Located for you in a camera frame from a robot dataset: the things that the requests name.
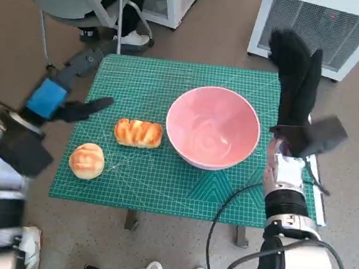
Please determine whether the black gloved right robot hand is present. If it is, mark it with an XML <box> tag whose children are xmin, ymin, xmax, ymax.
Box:
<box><xmin>261</xmin><ymin>28</ymin><xmax>326</xmax><ymax>130</ymax></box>

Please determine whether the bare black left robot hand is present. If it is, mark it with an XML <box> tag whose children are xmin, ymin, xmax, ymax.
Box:
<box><xmin>20</xmin><ymin>41</ymin><xmax>119</xmax><ymax>129</ymax></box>

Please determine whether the round toy bread bun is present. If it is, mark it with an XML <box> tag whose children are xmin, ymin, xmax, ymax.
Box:
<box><xmin>67</xmin><ymin>141</ymin><xmax>107</xmax><ymax>181</ymax></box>

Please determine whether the pink bowl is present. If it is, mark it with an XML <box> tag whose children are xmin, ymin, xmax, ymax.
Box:
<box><xmin>162</xmin><ymin>82</ymin><xmax>264</xmax><ymax>175</ymax></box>

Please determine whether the toy bread loaf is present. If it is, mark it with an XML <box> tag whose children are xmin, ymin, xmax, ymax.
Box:
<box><xmin>113</xmin><ymin>117</ymin><xmax>164</xmax><ymax>149</ymax></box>

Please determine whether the large white mesh cabinet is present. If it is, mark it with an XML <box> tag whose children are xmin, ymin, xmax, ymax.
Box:
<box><xmin>244</xmin><ymin>0</ymin><xmax>359</xmax><ymax>84</ymax></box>

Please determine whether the seated person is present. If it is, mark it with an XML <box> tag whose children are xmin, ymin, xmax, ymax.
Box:
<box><xmin>79</xmin><ymin>0</ymin><xmax>155</xmax><ymax>48</ymax></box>

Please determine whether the green cutting mat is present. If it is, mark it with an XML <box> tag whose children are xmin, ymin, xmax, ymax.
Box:
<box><xmin>47</xmin><ymin>49</ymin><xmax>332</xmax><ymax>232</ymax></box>

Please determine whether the small white mesh cabinet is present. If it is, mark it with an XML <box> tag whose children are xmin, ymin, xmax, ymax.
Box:
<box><xmin>138</xmin><ymin>0</ymin><xmax>207</xmax><ymax>33</ymax></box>

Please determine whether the grey table leg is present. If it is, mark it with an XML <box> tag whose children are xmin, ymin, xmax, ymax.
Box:
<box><xmin>124</xmin><ymin>210</ymin><xmax>141</xmax><ymax>231</ymax></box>
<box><xmin>235</xmin><ymin>224</ymin><xmax>251</xmax><ymax>249</ymax></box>

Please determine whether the white plastic bag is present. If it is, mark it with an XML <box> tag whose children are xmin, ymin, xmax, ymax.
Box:
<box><xmin>16</xmin><ymin>226</ymin><xmax>45</xmax><ymax>269</ymax></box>

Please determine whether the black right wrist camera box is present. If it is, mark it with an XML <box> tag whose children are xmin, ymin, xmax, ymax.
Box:
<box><xmin>267</xmin><ymin>109</ymin><xmax>350</xmax><ymax>162</ymax></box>

